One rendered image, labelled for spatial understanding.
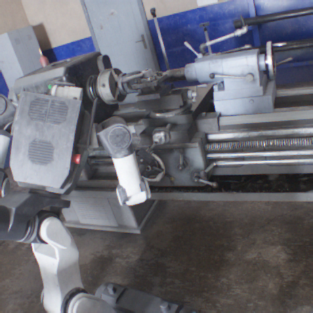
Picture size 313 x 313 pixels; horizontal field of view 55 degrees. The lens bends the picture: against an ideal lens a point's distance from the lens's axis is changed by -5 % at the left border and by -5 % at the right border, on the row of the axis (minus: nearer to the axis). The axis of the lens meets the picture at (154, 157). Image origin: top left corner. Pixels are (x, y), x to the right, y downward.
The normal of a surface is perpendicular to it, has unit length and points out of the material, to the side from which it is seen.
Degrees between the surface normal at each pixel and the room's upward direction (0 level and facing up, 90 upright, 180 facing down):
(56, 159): 71
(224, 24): 90
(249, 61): 82
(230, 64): 82
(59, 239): 90
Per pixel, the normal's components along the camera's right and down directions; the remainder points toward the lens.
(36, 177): 0.07, 0.10
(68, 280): 0.83, 0.03
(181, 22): -0.38, 0.51
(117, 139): 0.19, 0.31
